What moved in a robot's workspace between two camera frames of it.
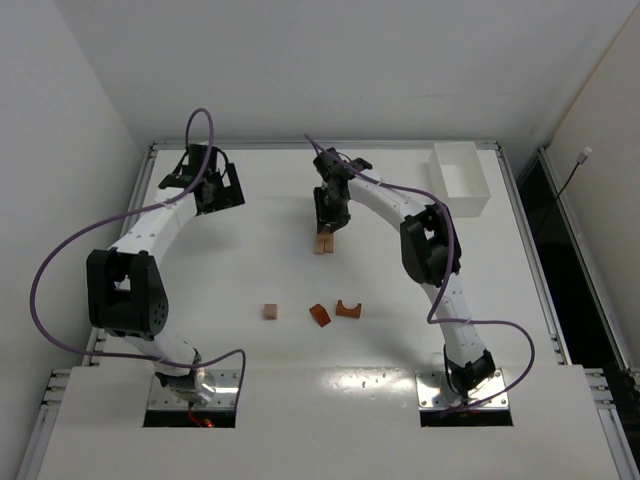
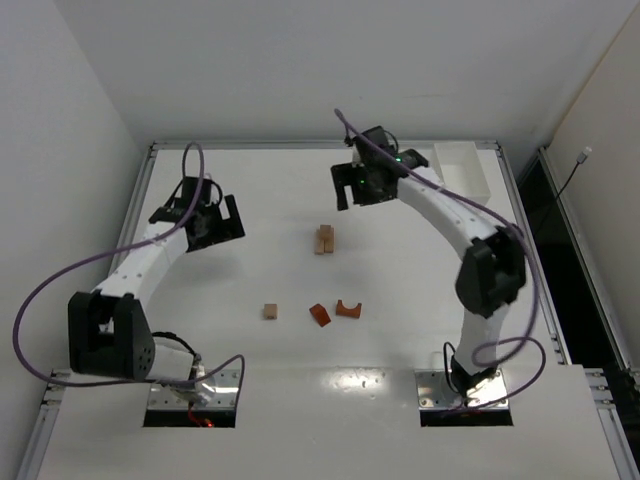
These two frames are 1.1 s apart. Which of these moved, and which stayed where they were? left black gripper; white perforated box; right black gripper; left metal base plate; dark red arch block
Moved: left black gripper; right black gripper
Stayed: left metal base plate; dark red arch block; white perforated box
